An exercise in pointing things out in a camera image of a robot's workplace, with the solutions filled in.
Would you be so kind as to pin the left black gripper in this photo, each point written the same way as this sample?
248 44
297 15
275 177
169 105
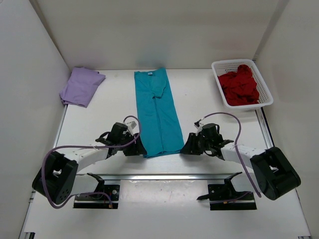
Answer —
134 149

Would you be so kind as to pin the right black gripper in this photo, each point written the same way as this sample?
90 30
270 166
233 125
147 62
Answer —
191 146

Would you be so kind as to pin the teal t shirt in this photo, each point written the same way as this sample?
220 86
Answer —
161 132

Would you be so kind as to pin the red t shirt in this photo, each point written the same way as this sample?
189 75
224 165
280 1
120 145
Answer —
239 88

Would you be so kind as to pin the purple t shirt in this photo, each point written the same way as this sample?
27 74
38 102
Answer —
81 87

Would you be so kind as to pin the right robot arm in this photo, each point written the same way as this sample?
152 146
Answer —
273 175

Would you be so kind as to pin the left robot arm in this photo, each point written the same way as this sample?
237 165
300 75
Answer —
59 179

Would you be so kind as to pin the white plastic basket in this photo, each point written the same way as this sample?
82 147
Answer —
222 67

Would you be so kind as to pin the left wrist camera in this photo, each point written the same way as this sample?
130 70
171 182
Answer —
131 125

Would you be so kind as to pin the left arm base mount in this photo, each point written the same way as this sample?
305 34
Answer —
92 191

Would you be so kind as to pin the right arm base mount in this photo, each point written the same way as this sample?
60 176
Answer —
224 197

